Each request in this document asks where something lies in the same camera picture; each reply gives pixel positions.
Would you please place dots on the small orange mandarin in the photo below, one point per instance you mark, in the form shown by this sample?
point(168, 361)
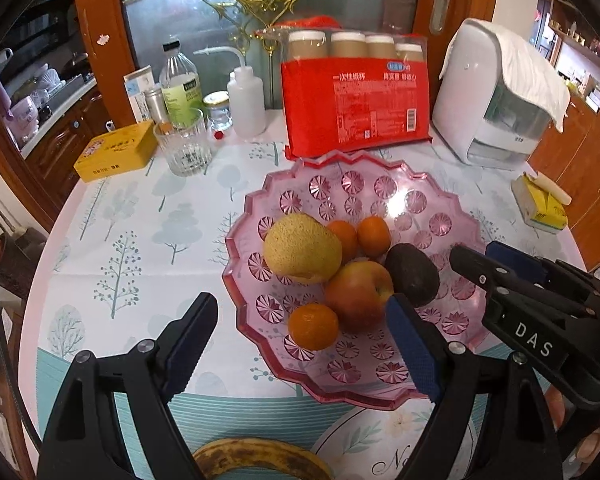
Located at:
point(346, 237)
point(313, 326)
point(374, 235)

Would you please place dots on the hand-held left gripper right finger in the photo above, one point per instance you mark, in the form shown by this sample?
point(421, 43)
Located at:
point(415, 355)

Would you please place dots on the white printed plate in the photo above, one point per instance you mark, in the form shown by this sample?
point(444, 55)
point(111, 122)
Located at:
point(370, 440)

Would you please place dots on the yellow pear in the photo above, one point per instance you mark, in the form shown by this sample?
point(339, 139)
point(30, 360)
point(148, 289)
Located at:
point(300, 247)

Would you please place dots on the yellow tin box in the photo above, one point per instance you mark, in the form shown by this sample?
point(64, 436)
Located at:
point(115, 152)

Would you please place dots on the clear glass cup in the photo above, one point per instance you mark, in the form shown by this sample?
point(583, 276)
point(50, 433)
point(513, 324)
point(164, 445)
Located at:
point(182, 145)

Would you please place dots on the white squeeze bottle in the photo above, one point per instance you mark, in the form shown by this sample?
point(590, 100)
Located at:
point(245, 105)

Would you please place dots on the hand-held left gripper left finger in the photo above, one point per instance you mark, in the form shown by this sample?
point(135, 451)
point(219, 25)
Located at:
point(187, 355)

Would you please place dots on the glass bottle green label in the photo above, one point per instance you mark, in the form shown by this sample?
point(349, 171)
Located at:
point(180, 90)

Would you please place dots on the white towel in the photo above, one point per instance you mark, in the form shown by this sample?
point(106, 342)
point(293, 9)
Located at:
point(530, 70)

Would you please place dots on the teal striped table mat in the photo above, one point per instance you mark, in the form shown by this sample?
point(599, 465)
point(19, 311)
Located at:
point(230, 412)

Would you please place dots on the red apple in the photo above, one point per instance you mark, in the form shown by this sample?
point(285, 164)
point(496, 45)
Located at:
point(355, 295)

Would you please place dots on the white carton box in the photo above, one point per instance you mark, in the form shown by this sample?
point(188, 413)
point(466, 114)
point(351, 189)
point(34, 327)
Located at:
point(137, 90)

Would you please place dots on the red pack of paper cups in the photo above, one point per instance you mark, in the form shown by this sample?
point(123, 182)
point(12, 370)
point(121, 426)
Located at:
point(350, 105)

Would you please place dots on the wooden kitchen cabinet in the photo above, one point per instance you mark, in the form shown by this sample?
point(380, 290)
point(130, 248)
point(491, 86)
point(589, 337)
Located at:
point(65, 145)

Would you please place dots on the pink glass fruit bowl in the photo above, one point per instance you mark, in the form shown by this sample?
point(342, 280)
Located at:
point(380, 190)

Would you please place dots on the dark avocado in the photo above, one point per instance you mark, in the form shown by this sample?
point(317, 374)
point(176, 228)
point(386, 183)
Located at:
point(410, 272)

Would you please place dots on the wooden wall cabinet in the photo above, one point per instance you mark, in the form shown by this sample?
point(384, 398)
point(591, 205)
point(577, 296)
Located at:
point(580, 170)

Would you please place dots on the spotted ripe banana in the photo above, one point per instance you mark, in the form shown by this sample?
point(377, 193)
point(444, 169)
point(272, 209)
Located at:
point(240, 457)

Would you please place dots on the small glass jar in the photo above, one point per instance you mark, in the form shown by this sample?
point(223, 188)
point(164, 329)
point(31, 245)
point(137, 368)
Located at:
point(217, 110)

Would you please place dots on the white countertop appliance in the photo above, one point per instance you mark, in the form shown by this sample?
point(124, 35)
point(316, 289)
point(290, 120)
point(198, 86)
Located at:
point(460, 95)

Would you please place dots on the small metal can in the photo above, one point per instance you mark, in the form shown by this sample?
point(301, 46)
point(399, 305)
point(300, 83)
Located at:
point(154, 105)

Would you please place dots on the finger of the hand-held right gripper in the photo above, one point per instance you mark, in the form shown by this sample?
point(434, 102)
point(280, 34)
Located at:
point(512, 260)
point(472, 265)

